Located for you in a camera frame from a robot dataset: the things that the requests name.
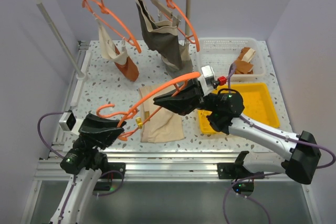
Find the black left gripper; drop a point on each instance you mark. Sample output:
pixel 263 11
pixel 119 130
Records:
pixel 101 138

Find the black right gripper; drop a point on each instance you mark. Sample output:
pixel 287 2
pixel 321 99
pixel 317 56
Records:
pixel 188 99

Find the yellow clothespin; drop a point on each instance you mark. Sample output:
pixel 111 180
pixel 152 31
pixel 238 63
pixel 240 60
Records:
pixel 139 122

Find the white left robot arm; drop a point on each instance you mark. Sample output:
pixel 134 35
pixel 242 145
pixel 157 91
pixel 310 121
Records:
pixel 86 163

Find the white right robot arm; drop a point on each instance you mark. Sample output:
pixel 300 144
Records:
pixel 295 155

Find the brown and cream underwear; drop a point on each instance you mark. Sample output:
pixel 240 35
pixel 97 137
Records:
pixel 243 65

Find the grey hanging underwear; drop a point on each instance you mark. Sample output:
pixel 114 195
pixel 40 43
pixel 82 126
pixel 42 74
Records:
pixel 162 36

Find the orange hanging underwear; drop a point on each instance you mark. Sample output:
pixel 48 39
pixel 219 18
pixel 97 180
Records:
pixel 126 65

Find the wooden clip hanger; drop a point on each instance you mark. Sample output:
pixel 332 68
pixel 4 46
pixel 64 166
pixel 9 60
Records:
pixel 170 10

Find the beige hanging underwear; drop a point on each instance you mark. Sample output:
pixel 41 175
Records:
pixel 109 51

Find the orange hanger with clothes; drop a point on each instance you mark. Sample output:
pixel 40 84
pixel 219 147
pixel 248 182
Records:
pixel 102 13

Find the white plastic basket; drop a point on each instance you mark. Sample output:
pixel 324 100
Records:
pixel 220 53

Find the yellow plastic tray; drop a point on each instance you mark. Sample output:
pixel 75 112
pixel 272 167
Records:
pixel 257 102

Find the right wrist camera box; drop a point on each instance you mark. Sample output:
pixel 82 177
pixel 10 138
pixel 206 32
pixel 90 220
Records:
pixel 207 79

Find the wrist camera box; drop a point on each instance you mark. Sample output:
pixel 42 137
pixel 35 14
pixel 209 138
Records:
pixel 68 123
pixel 207 79

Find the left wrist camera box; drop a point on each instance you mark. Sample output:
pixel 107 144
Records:
pixel 68 123

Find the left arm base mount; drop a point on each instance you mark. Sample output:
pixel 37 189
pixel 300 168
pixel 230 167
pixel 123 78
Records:
pixel 111 179

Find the aluminium rail frame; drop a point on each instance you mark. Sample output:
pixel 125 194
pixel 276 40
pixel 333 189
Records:
pixel 195 157

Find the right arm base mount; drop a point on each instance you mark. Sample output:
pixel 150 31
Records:
pixel 235 171

